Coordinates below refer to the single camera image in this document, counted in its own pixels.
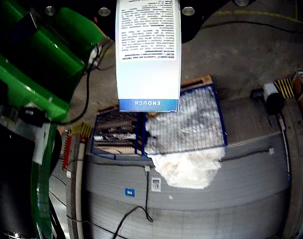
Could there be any small white label sign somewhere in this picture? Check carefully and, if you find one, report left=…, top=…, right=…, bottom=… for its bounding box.
left=151, top=177, right=162, bottom=192

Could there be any blue white Enough carton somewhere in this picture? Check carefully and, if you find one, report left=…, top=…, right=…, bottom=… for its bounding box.
left=115, top=0, right=182, bottom=113

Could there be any green metal workstation stand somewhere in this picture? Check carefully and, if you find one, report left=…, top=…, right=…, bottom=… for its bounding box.
left=0, top=0, right=106, bottom=239

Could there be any wooden pallet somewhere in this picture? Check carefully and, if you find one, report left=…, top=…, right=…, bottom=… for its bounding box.
left=96, top=74, right=213, bottom=116

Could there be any yellow black striped bumper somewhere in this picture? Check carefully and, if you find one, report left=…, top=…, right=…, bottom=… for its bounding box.
left=273, top=78, right=296, bottom=99
left=71, top=121, right=94, bottom=137

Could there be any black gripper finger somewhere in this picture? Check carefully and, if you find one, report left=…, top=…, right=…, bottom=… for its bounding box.
left=181, top=0, right=257, bottom=43
left=40, top=0, right=117, bottom=42

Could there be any black power adapter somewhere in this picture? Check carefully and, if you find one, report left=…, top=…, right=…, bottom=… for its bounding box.
left=18, top=107, right=51, bottom=127

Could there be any grey roller shutter door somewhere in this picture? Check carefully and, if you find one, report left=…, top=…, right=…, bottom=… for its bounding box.
left=81, top=131, right=292, bottom=239

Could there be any white paper label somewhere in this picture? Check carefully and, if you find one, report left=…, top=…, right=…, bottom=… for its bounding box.
left=33, top=121, right=52, bottom=165

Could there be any black white door device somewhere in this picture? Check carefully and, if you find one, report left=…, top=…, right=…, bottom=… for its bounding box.
left=250, top=82, right=285, bottom=116

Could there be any thin black cable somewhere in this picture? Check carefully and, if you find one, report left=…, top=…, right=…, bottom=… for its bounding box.
left=49, top=43, right=103, bottom=125
left=201, top=21, right=303, bottom=40

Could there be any black door cable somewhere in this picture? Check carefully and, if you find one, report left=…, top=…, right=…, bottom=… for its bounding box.
left=111, top=169, right=154, bottom=239

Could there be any blue wire mesh cage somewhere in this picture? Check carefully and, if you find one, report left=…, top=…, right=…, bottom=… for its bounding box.
left=90, top=83, right=228, bottom=160

